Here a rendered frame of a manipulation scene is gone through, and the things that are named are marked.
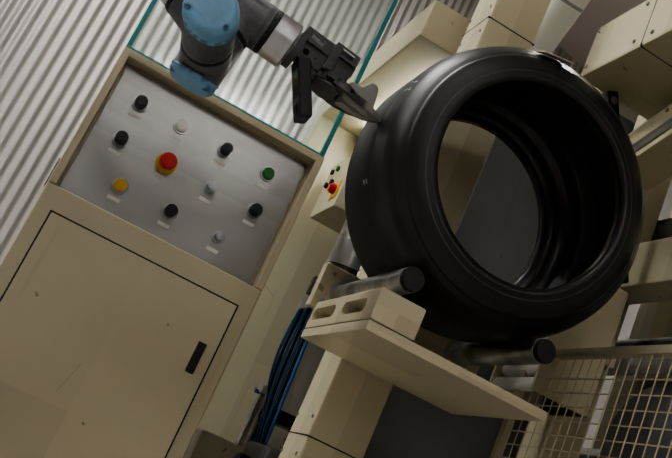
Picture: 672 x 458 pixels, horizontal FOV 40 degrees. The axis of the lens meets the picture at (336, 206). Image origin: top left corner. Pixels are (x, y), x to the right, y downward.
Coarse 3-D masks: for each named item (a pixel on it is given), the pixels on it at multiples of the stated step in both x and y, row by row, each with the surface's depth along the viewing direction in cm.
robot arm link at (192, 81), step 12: (240, 36) 162; (180, 48) 157; (240, 48) 163; (180, 60) 158; (228, 60) 157; (180, 72) 158; (192, 72) 157; (204, 72) 157; (216, 72) 158; (228, 72) 164; (180, 84) 164; (192, 84) 160; (204, 84) 158; (216, 84) 161; (204, 96) 163
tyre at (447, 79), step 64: (448, 64) 170; (512, 64) 171; (384, 128) 168; (512, 128) 200; (576, 128) 192; (384, 192) 163; (576, 192) 199; (640, 192) 176; (384, 256) 168; (448, 256) 160; (576, 256) 196; (448, 320) 167; (512, 320) 164; (576, 320) 170
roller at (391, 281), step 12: (384, 276) 164; (396, 276) 159; (408, 276) 157; (420, 276) 158; (336, 288) 188; (348, 288) 180; (360, 288) 174; (372, 288) 168; (396, 288) 159; (408, 288) 156; (420, 288) 157
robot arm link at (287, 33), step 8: (288, 16) 167; (280, 24) 165; (288, 24) 165; (296, 24) 167; (272, 32) 164; (280, 32) 164; (288, 32) 165; (296, 32) 165; (272, 40) 164; (280, 40) 164; (288, 40) 165; (296, 40) 167; (264, 48) 165; (272, 48) 165; (280, 48) 165; (288, 48) 165; (264, 56) 167; (272, 56) 166; (280, 56) 166; (272, 64) 169
